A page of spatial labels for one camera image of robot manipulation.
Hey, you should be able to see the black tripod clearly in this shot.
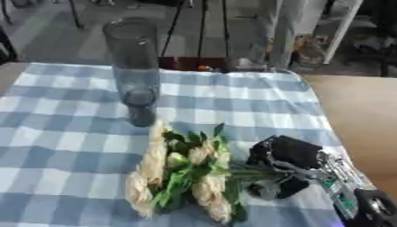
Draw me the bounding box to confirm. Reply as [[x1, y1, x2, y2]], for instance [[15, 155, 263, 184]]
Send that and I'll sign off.
[[158, 0, 233, 72]]

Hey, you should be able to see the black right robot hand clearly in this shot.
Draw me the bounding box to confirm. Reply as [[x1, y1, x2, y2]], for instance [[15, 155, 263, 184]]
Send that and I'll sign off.
[[245, 135, 329, 200]]

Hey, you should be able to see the cream artificial flower bouquet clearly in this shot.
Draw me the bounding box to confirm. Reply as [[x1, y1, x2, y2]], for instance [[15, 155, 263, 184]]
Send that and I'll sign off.
[[124, 119, 292, 225]]

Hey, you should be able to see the dark chair leg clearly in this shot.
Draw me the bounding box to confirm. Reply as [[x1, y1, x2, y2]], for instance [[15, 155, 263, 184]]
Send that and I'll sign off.
[[66, 0, 86, 29]]

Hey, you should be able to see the white shelf frame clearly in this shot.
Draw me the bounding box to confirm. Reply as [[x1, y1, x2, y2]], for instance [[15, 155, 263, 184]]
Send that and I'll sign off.
[[319, 0, 365, 66]]

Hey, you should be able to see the tall grey glass vase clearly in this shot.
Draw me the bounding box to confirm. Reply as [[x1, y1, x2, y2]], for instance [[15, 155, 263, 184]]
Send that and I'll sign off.
[[100, 16, 161, 128]]

